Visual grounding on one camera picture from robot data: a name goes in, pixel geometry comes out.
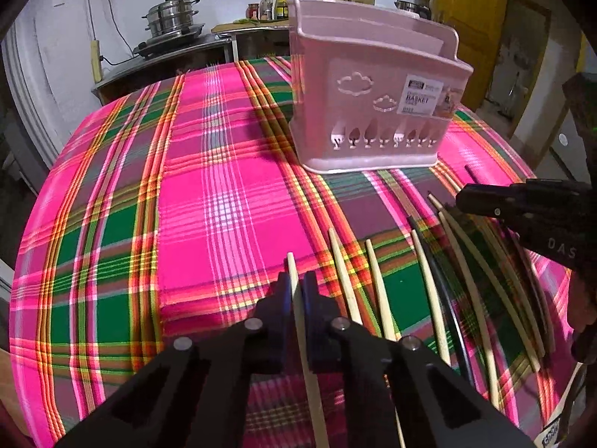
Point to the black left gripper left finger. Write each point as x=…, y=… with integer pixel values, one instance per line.
x=228, y=362

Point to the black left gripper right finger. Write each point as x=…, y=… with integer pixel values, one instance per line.
x=335, y=344

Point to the long wooden chopstick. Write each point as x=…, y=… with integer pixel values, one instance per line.
x=493, y=383

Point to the person right hand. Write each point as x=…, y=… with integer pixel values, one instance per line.
x=581, y=316

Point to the pink plaid tablecloth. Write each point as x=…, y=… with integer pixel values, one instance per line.
x=171, y=210

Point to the pink plastic utensil basket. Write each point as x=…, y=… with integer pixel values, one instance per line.
x=373, y=88

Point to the yellow wooden door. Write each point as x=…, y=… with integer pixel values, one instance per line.
x=479, y=25

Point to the portable gas stove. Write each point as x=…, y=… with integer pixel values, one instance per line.
x=168, y=42

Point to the green sauce bottle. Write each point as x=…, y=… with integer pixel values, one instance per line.
x=281, y=10

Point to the stainless steel steamer pot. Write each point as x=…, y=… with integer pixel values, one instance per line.
x=170, y=15

